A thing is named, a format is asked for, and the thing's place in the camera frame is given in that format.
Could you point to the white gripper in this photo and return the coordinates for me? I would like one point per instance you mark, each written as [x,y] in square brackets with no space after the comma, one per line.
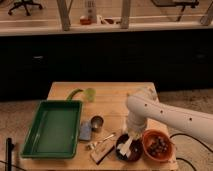
[135,131]

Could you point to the white brush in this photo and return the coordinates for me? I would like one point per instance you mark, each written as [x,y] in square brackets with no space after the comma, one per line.
[123,146]

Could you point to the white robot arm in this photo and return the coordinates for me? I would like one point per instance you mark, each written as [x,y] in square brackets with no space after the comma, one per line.
[143,105]

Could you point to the dark purple bowl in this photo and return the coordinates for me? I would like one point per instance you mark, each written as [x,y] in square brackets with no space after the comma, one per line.
[135,150]

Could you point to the orange bowl with nuts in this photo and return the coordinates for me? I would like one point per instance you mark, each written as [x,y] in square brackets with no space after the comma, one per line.
[157,146]

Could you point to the red bowl on shelf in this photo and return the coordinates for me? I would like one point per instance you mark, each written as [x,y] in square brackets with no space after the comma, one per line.
[85,21]

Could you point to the small metal cup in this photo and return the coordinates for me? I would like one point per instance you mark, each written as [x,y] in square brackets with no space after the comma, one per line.
[97,123]

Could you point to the wooden block with black edge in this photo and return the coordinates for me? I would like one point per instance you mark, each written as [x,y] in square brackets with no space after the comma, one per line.
[101,151]

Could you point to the blue grey sponge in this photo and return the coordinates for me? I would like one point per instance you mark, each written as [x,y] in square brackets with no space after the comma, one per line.
[85,131]

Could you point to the green plastic tray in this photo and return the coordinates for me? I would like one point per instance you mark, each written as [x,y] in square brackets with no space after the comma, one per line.
[54,131]

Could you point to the black office chair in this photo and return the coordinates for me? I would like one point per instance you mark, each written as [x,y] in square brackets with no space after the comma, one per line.
[24,3]

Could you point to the black post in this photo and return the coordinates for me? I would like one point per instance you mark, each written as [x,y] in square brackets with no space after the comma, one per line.
[9,149]

